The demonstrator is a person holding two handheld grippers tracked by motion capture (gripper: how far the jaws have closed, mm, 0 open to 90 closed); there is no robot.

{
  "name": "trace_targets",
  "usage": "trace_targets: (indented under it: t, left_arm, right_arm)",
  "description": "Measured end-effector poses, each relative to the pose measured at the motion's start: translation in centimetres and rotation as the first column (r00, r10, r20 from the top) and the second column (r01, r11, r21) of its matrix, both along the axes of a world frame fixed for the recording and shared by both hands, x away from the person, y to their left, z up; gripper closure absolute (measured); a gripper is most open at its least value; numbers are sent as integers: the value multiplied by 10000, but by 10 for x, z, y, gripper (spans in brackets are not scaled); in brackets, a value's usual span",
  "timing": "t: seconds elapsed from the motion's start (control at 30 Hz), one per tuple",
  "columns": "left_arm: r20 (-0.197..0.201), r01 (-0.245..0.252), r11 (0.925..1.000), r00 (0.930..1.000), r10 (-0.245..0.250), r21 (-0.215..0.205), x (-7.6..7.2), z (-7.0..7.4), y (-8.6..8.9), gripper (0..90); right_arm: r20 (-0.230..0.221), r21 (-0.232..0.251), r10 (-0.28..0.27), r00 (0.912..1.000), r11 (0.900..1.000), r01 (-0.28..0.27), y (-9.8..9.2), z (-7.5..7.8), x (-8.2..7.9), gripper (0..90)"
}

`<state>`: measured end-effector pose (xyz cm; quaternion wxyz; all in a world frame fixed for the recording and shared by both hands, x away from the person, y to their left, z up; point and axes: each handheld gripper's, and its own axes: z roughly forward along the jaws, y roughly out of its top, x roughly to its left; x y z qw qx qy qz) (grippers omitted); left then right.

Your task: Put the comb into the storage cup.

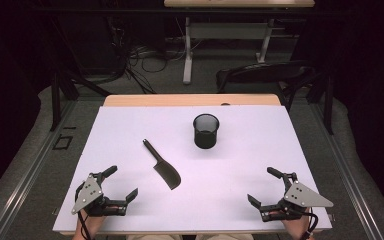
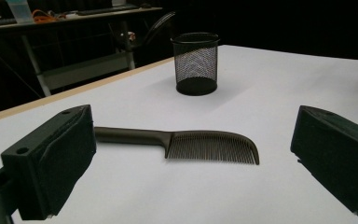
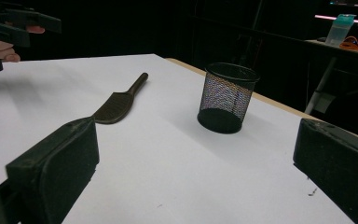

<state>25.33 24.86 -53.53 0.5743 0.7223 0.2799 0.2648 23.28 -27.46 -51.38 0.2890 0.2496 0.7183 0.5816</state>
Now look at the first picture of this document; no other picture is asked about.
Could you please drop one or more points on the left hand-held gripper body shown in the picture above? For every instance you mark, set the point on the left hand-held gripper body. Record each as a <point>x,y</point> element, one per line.
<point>88,195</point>

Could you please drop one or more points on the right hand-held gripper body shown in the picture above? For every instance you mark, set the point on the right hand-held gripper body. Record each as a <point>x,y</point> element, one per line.
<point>298,196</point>

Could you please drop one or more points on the black spatula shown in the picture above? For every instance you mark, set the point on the black spatula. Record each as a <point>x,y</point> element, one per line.
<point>166,173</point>

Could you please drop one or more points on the black mesh cup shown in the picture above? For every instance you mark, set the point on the black mesh cup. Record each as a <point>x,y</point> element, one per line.
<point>206,133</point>

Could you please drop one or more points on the person's left hand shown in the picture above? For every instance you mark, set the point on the person's left hand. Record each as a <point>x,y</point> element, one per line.
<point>92,221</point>

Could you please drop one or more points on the person's right hand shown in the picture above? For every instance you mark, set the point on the person's right hand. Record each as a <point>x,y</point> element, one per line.
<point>295,227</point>

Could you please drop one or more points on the white table cover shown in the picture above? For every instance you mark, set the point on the white table cover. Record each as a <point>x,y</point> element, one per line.
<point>230,186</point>

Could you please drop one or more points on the black metal stand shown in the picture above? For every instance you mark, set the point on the black metal stand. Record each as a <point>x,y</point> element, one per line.
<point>329,106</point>
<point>56,100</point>

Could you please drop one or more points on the black chair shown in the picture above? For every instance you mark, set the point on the black chair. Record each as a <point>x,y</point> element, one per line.
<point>263,73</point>

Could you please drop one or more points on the wooden table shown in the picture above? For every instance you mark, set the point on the wooden table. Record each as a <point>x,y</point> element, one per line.
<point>180,100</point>

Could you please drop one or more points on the wooden desk with white legs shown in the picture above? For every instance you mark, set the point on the wooden desk with white legs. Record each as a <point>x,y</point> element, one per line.
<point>240,3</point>

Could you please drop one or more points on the metal floor rail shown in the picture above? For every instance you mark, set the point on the metal floor rail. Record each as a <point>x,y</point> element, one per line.
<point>346,173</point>
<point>30,173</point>

